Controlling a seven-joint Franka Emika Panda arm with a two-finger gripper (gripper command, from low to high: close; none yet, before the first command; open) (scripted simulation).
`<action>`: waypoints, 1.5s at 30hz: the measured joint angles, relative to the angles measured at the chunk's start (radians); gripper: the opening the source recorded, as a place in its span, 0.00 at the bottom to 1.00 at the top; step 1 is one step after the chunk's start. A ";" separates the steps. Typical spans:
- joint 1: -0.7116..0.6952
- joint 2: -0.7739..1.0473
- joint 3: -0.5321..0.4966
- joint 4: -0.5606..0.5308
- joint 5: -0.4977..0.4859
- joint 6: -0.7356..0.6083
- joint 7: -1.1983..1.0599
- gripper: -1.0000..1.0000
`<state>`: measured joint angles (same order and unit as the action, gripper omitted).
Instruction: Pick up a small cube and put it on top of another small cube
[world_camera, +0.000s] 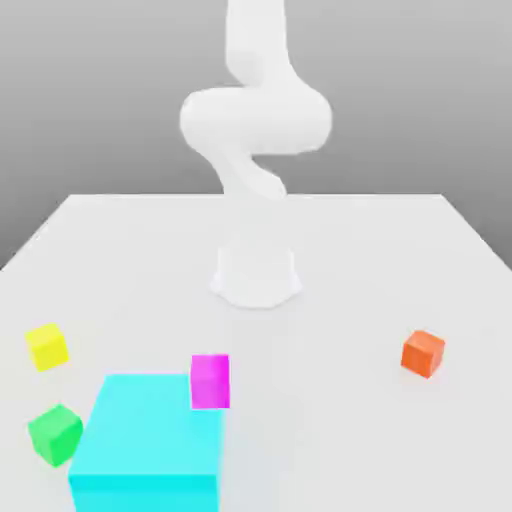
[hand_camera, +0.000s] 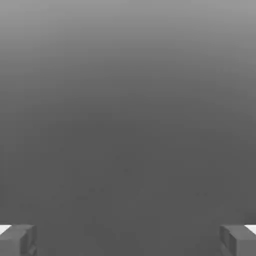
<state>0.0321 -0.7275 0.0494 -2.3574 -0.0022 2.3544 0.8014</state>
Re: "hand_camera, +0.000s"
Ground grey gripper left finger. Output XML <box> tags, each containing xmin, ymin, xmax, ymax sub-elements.
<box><xmin>0</xmin><ymin>224</ymin><xmax>38</xmax><ymax>256</ymax></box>

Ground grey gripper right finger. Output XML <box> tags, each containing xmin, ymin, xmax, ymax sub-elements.
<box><xmin>218</xmin><ymin>224</ymin><xmax>256</xmax><ymax>256</ymax></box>

